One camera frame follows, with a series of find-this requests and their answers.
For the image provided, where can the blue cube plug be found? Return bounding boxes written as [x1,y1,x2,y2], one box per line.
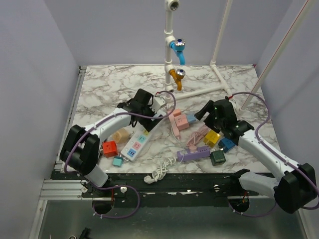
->
[218,138,236,153]

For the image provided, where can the white coiled cable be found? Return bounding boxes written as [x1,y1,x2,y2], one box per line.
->
[143,156,178,185]

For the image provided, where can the beige cube plug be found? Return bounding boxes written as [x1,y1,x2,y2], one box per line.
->
[112,128,130,144]

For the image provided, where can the white power strip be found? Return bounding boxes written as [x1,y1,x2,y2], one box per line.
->
[120,121,161,161]

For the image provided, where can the red cube plug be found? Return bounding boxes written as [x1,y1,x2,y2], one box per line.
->
[102,140,118,158]

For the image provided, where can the pink power strip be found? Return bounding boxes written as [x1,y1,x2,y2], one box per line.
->
[168,109,190,139]

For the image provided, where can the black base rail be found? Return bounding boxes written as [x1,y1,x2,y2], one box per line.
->
[50,171,259,214]

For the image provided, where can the teal charger plug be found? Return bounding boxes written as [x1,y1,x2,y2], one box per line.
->
[112,156,124,167]

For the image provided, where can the pink coiled cable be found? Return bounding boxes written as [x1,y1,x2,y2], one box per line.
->
[186,123,212,150]

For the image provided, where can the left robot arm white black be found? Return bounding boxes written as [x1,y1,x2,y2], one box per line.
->
[59,89,166,197]

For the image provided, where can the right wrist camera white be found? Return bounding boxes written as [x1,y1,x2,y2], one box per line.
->
[225,95,236,104]

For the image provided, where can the yellow cube socket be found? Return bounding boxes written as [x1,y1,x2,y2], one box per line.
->
[203,130,221,148]

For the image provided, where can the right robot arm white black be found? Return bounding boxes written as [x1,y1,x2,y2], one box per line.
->
[194,98,319,214]

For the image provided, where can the white pvc pipe frame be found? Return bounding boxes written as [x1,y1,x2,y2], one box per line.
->
[164,0,315,100]

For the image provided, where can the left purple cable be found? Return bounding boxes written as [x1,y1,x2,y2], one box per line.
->
[64,91,177,220]

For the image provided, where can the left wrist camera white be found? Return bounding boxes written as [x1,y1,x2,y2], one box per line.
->
[150,96,167,113]

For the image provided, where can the light blue small plug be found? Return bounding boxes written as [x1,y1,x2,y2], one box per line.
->
[186,115,198,124]

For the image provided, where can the blue faucet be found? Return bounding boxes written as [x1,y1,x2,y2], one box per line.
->
[169,38,185,65]

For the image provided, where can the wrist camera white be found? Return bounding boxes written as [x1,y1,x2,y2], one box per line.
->
[225,95,236,104]
[150,96,167,113]

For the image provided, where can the orange faucet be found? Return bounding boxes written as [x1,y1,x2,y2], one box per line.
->
[169,68,186,91]

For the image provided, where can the green cube plug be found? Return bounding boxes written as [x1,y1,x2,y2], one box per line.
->
[210,150,226,166]

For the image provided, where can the purple power strip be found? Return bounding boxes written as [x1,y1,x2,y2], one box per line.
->
[176,146,210,162]

